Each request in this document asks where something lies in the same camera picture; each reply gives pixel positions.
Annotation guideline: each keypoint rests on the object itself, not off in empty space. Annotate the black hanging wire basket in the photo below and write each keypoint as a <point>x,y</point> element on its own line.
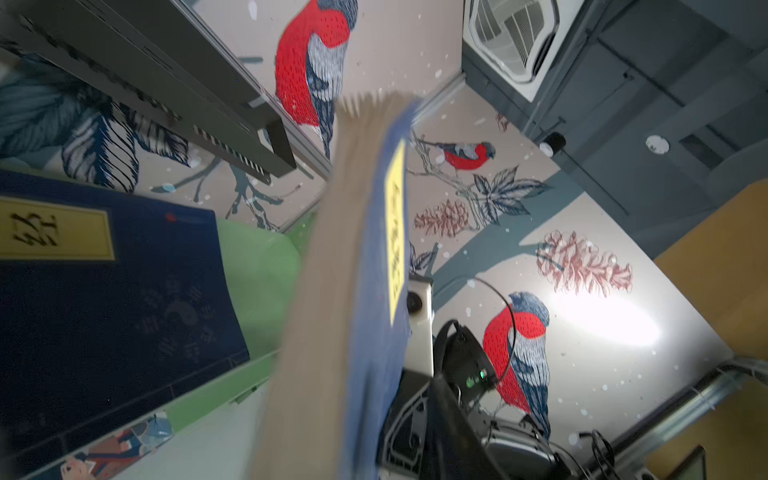
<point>160,59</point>

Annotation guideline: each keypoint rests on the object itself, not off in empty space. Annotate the blue book yellow label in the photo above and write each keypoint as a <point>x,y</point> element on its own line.
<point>345,338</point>
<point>112,306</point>

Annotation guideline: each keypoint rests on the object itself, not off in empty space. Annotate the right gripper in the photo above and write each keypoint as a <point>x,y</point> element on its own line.
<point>403,436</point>

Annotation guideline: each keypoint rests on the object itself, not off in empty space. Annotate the green wooden two-tier shelf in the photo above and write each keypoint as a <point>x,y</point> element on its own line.
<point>261,268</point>

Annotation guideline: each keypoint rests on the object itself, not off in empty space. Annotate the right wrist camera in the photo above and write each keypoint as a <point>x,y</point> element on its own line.
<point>419,350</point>

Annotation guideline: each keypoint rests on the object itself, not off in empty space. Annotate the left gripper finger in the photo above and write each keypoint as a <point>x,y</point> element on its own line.
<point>452,450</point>

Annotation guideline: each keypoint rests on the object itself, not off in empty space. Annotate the colourful illustrated history book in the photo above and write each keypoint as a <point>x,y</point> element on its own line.
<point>113,455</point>

